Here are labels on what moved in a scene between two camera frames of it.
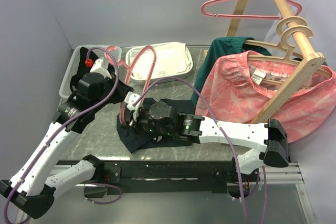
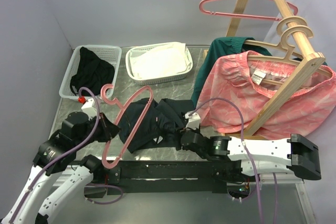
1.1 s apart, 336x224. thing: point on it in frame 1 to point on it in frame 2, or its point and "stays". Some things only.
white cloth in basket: (172, 59) stays
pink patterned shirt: (238, 85) stays
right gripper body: (145, 123) to (202, 155)
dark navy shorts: (136, 141) stays
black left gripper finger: (119, 93) to (106, 129)
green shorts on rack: (223, 45) stays
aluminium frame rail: (280, 196) stays
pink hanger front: (129, 68) to (119, 107)
